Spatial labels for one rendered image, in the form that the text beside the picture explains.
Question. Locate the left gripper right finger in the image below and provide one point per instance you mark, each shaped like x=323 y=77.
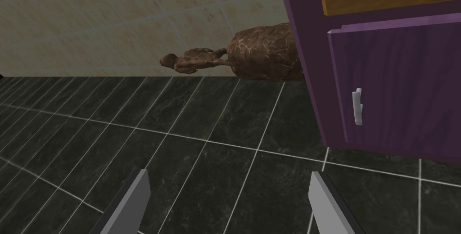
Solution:
x=329 y=208

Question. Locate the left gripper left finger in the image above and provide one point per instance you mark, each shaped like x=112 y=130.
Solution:
x=126 y=208

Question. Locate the purple cupboard door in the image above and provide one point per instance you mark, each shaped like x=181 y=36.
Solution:
x=407 y=90

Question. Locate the purple cupboard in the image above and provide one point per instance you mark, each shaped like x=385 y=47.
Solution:
x=308 y=46

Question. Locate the brown marble statue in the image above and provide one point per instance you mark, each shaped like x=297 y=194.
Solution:
x=263 y=54

